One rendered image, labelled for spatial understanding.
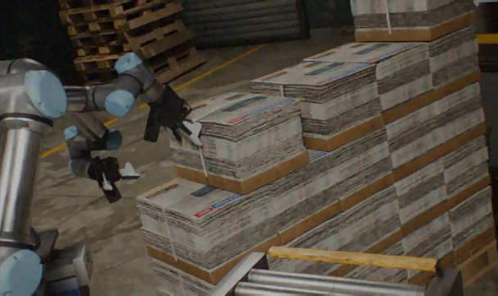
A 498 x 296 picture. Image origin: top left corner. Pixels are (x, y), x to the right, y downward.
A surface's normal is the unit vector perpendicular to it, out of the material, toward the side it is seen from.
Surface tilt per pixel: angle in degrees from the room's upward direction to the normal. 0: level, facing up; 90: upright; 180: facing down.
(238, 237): 90
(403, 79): 90
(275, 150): 90
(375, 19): 90
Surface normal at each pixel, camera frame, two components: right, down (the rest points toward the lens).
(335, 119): 0.62, 0.12
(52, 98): 0.91, -0.18
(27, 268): 0.89, 0.07
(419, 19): -0.74, 0.34
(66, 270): 0.13, 0.28
